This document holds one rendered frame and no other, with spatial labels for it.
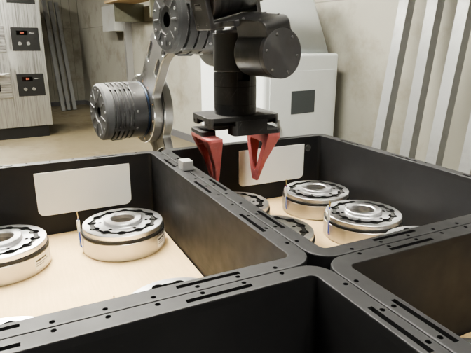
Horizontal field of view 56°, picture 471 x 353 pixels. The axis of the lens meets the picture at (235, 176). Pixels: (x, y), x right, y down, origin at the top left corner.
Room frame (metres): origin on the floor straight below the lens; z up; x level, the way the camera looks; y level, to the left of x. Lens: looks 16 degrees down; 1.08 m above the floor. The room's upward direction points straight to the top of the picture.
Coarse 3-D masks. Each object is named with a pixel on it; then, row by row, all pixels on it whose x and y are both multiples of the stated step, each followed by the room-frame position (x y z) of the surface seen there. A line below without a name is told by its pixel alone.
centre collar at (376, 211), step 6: (348, 204) 0.59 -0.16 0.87; (354, 204) 0.59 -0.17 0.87; (360, 204) 0.59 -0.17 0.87; (366, 204) 0.59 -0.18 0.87; (348, 210) 0.56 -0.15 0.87; (354, 210) 0.56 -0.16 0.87; (372, 210) 0.57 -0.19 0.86; (378, 210) 0.56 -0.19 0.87; (360, 216) 0.55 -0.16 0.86; (366, 216) 0.55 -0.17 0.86; (372, 216) 0.55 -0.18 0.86; (378, 216) 0.55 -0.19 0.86
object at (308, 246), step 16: (224, 144) 0.69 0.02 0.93; (240, 144) 0.70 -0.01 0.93; (352, 144) 0.69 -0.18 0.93; (176, 160) 0.58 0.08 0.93; (400, 160) 0.60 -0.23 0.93; (416, 160) 0.58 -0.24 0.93; (208, 176) 0.51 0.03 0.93; (464, 176) 0.51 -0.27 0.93; (224, 192) 0.45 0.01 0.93; (256, 208) 0.40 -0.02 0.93; (272, 224) 0.36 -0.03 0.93; (432, 224) 0.36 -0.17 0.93; (448, 224) 0.36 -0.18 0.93; (464, 224) 0.36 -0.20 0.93; (304, 240) 0.33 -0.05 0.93; (368, 240) 0.33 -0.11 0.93; (384, 240) 0.33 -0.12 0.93; (400, 240) 0.33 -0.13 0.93; (320, 256) 0.30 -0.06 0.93; (336, 256) 0.30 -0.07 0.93
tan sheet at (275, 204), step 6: (270, 198) 0.72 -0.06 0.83; (276, 198) 0.72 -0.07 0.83; (270, 204) 0.69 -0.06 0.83; (276, 204) 0.69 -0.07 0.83; (270, 210) 0.66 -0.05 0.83; (276, 210) 0.66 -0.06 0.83; (282, 210) 0.66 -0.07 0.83; (294, 216) 0.63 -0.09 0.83; (306, 222) 0.61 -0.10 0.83; (312, 222) 0.61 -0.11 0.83; (318, 222) 0.61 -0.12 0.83; (318, 228) 0.59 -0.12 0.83; (318, 234) 0.57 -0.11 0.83; (324, 234) 0.57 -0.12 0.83; (318, 240) 0.55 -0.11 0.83; (324, 240) 0.55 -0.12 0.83; (330, 240) 0.55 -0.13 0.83; (324, 246) 0.53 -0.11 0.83; (330, 246) 0.53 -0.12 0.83
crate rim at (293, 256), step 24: (0, 168) 0.55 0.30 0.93; (24, 168) 0.56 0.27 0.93; (168, 168) 0.56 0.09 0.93; (216, 192) 0.45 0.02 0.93; (240, 216) 0.38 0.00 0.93; (264, 240) 0.33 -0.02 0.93; (288, 240) 0.33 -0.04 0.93; (264, 264) 0.29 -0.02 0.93; (288, 264) 0.29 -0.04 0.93; (168, 288) 0.25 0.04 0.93; (192, 288) 0.25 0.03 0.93; (72, 312) 0.23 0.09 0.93; (96, 312) 0.23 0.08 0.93; (0, 336) 0.20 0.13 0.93
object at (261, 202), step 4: (236, 192) 0.65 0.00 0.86; (240, 192) 0.65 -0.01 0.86; (244, 192) 0.65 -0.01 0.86; (248, 196) 0.63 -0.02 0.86; (252, 196) 0.64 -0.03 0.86; (256, 196) 0.64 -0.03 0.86; (260, 196) 0.63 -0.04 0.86; (252, 200) 0.62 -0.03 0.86; (256, 200) 0.62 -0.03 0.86; (260, 200) 0.62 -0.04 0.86; (264, 200) 0.62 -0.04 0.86; (256, 204) 0.60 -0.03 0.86; (260, 204) 0.61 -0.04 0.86; (264, 204) 0.60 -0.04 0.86; (268, 204) 0.60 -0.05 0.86; (260, 208) 0.58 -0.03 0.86; (264, 208) 0.58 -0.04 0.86
